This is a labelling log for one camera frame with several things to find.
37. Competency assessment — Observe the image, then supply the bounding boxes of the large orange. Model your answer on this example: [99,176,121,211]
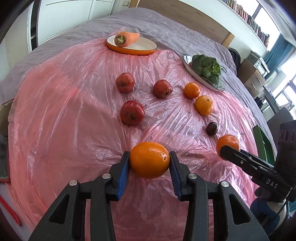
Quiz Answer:
[129,142,170,179]

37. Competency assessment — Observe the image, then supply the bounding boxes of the orange tangerine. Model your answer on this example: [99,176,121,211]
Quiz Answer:
[184,82,200,99]
[216,135,240,160]
[195,95,214,116]

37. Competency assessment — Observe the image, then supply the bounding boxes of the dark purple plum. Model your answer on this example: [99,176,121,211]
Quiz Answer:
[206,122,218,136]

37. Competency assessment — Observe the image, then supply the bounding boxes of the right hand blue glove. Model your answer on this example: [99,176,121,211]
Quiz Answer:
[250,187,295,240]

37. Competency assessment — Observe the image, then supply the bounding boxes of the green box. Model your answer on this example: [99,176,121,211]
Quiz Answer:
[252,125,275,166]

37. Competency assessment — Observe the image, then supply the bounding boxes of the pink plastic sheet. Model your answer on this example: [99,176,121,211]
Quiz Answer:
[8,39,257,230]

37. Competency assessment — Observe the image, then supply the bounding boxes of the wooden nightstand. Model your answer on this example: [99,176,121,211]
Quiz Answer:
[237,59,267,98]

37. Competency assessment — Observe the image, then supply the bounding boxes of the silver stereo device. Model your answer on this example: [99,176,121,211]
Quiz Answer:
[246,51,270,78]

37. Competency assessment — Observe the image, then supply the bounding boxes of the blue curtain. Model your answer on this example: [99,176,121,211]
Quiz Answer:
[264,34,295,79]

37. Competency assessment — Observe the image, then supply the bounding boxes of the black backpack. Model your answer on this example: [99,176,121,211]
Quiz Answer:
[228,48,241,73]

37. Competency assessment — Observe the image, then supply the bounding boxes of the green bok choy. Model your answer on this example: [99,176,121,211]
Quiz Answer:
[191,54,221,87]

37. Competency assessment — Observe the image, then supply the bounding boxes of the white enamel plate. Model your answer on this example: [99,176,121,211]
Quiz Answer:
[183,54,225,91]

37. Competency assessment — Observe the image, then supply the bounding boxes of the row of books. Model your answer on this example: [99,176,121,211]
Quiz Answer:
[221,0,269,48]

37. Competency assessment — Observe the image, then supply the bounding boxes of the orange rimmed white dish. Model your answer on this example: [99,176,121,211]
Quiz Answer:
[106,35,158,56]

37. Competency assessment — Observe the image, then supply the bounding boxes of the orange carrot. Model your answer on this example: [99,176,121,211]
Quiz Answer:
[114,31,140,48]

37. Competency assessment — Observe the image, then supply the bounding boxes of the grey purple bed sheet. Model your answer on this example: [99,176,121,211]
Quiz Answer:
[1,8,276,149]

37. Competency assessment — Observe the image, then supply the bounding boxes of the wooden headboard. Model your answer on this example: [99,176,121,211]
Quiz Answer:
[128,0,235,48]

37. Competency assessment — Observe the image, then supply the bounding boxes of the white wardrobe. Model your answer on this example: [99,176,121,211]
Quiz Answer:
[27,0,132,51]

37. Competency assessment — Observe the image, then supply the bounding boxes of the red cord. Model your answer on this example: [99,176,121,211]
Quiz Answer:
[0,194,23,227]

